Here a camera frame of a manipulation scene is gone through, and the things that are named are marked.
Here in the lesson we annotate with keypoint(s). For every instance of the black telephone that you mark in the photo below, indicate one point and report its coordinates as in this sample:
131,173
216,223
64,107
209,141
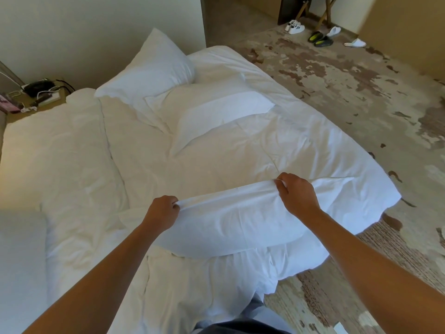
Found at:
36,88

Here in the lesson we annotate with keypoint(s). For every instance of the person's left forearm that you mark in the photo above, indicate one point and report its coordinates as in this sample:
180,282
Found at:
97,285

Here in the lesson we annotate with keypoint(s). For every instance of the white duvet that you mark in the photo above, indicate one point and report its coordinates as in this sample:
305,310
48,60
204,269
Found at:
45,153
313,142

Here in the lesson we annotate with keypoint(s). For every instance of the person's right forearm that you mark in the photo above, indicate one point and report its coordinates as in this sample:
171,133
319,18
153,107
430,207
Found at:
382,274

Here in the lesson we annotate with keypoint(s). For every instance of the wooden luggage rack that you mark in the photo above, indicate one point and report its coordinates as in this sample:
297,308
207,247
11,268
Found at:
328,13

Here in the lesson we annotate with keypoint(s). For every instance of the pink box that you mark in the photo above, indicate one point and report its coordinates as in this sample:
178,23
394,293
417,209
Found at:
7,104

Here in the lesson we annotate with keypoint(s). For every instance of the grey wall panel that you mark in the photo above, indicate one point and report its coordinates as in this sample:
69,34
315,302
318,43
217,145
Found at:
8,79

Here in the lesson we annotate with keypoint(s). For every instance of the white slipper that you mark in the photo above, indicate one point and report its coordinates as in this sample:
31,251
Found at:
333,31
355,43

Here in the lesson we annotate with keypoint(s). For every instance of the black remote control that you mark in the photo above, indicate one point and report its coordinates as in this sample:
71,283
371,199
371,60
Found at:
39,100

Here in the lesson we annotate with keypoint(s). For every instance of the white paper sheet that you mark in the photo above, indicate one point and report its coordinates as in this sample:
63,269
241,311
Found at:
340,328

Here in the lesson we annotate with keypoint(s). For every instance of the person's right hand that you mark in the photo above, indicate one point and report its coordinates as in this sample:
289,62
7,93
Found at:
299,198

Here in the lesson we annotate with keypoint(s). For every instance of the dark brown cabinet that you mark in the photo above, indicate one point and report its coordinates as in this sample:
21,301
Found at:
288,10

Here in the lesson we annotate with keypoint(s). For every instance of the black shirt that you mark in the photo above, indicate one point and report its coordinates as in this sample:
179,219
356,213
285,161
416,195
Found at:
243,328

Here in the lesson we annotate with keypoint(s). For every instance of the person's left hand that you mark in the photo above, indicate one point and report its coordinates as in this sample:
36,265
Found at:
161,215

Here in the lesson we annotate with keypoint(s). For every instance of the grey trousers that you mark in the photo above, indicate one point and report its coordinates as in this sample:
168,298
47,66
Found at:
264,311

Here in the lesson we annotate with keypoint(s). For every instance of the white pillow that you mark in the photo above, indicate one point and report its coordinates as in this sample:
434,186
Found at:
236,226
215,114
21,267
149,69

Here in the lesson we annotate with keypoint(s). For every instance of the black clog yellow insole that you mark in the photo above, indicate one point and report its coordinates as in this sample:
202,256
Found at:
324,42
315,36

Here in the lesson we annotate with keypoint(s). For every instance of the wooden nightstand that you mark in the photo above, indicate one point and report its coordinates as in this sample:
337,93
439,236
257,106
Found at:
21,116

